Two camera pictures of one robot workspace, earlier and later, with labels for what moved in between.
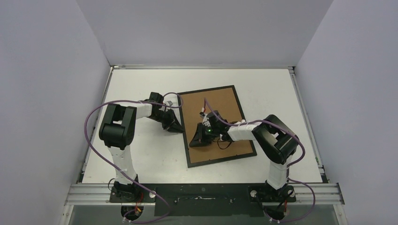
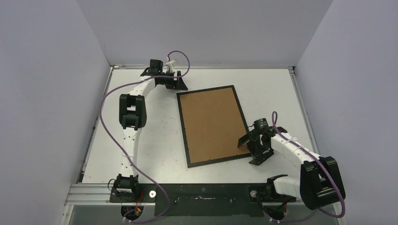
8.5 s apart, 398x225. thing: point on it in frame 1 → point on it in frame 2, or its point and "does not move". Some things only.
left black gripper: x=172 y=125 → x=178 y=85
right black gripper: x=203 y=132 → x=257 y=149
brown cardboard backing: x=224 y=101 does not move
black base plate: x=203 y=199 does not move
